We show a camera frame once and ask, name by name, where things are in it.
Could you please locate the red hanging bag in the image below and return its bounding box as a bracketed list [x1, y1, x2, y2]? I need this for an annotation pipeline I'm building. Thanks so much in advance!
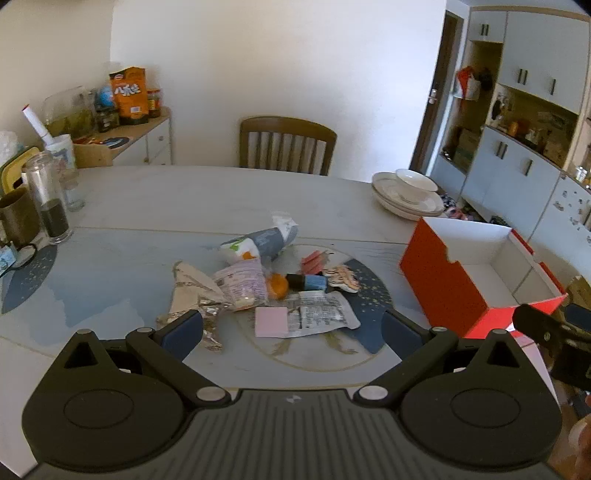
[455, 66, 483, 101]

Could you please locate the white side cabinet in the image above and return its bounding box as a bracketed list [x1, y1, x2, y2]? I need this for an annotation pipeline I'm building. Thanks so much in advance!
[74, 107, 172, 168]

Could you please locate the tall glass jar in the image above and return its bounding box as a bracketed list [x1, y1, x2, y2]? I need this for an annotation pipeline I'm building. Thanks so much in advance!
[21, 153, 74, 244]

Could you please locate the white gold-rimmed bowl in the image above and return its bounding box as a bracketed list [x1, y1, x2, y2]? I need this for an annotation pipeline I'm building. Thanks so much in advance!
[394, 168, 439, 193]

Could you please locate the white marble-print desktop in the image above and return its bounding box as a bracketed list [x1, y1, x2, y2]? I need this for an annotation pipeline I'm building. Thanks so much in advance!
[0, 165, 561, 480]

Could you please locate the printed wrapper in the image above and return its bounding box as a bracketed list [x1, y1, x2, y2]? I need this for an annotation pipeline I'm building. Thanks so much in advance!
[323, 264, 360, 293]

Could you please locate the clear plastic bag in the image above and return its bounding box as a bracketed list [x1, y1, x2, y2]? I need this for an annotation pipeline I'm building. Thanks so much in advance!
[0, 130, 25, 163]

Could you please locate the white gold-rimmed plate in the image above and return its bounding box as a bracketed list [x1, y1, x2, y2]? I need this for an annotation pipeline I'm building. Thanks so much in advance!
[375, 191, 445, 220]

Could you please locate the white printed cup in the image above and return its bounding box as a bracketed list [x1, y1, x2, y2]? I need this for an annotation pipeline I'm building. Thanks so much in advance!
[46, 135, 77, 172]

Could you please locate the orange tangerine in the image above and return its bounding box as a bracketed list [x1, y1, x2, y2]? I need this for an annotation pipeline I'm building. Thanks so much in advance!
[265, 273, 290, 301]

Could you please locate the pink printed plastic packet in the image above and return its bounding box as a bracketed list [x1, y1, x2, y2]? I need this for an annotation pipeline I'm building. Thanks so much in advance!
[213, 259, 269, 312]

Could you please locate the grey white milk pouch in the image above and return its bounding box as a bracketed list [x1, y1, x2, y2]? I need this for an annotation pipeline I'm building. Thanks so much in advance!
[217, 211, 298, 266]

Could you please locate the grey wall cabinet unit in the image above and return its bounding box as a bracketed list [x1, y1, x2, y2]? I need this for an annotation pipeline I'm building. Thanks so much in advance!
[427, 7, 591, 247]

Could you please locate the yellow-rimmed container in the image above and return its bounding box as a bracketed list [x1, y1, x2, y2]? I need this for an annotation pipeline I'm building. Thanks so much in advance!
[0, 147, 40, 195]

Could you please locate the dark glass jar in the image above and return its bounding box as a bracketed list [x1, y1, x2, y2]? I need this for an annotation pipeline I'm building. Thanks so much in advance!
[95, 107, 121, 134]

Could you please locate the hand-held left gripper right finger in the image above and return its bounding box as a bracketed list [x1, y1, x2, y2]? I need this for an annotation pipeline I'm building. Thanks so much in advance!
[358, 310, 528, 407]

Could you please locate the brown mug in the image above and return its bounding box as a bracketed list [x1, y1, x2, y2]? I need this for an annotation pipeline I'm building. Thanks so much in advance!
[0, 187, 40, 248]

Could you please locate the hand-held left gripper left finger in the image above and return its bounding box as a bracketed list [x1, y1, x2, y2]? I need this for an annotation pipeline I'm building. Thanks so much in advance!
[59, 310, 232, 407]

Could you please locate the silver foil wrapper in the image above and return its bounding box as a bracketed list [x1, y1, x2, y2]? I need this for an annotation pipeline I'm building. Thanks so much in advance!
[157, 261, 228, 352]

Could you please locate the red cardboard box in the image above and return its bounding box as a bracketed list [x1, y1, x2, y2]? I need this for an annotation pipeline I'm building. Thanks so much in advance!
[399, 217, 568, 340]

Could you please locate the small drinking glass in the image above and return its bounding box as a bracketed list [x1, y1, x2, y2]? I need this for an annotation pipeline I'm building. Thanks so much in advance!
[60, 178, 86, 212]

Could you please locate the cardboard box on shelf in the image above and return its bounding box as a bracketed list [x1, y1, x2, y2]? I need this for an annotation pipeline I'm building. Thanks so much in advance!
[455, 129, 482, 168]

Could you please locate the stack of white dishes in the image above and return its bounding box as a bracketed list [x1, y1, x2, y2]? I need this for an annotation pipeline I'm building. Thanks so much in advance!
[372, 172, 444, 214]

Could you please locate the orange snack bag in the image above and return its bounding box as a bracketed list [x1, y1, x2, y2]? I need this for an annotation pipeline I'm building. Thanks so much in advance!
[109, 67, 149, 126]

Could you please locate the blue black tube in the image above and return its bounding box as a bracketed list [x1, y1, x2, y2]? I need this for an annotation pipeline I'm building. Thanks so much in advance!
[285, 273, 328, 292]

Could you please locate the brown door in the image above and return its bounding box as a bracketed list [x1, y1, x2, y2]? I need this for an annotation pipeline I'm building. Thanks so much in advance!
[409, 11, 466, 175]

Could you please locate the wooden chair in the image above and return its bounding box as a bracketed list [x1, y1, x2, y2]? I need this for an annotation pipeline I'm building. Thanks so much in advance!
[239, 116, 338, 176]

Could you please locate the pale pink flat panel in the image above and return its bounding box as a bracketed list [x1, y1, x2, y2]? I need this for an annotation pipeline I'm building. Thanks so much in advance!
[508, 329, 561, 409]

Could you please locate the white tube with red tip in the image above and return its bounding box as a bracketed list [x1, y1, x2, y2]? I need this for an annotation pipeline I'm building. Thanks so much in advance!
[21, 104, 54, 147]

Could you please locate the clear glass container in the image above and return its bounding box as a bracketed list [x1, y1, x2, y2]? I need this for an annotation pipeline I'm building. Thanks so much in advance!
[42, 87, 98, 139]

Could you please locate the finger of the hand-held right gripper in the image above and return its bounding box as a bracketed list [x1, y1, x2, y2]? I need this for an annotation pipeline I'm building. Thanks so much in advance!
[512, 303, 570, 352]
[566, 304, 591, 334]

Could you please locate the pink sticky note pad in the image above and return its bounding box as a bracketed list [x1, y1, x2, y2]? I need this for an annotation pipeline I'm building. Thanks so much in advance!
[255, 307, 290, 338]

